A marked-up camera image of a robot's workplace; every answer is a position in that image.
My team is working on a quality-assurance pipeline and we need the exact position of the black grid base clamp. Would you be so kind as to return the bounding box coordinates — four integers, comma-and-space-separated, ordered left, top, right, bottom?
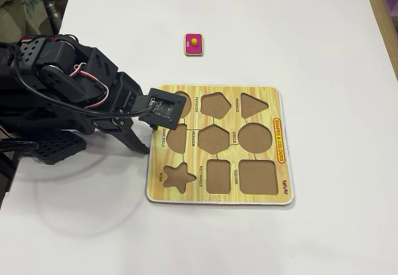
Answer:
30, 130, 88, 165

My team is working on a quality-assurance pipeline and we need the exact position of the pink rectangle piece yellow pin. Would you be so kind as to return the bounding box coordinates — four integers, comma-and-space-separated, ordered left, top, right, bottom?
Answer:
183, 32, 205, 57

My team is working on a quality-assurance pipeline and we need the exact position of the leaf pattern fabric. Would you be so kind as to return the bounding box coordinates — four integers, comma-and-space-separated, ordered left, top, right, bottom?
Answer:
0, 0, 72, 39

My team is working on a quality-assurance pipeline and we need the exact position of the black base cable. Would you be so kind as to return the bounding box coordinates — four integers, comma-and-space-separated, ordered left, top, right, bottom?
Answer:
0, 137, 40, 156

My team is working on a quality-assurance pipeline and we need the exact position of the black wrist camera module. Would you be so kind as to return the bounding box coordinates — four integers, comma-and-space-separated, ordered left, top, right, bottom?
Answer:
133, 87, 192, 133

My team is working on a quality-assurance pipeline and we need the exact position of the wooden shape puzzle board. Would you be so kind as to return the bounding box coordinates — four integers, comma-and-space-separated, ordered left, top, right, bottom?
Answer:
145, 83, 296, 207

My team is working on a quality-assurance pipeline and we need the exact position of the metal bottle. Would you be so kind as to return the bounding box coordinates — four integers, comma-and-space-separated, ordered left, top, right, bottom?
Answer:
45, 1, 63, 36

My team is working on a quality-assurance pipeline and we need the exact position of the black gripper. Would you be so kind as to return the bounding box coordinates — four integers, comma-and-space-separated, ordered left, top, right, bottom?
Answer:
90, 71, 150, 156

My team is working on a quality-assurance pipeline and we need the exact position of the red white servo wire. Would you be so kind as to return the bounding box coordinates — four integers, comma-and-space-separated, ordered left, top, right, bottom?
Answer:
70, 62, 110, 108

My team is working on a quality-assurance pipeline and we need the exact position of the black camera cable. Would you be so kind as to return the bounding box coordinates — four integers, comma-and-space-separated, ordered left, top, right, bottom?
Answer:
12, 43, 155, 117

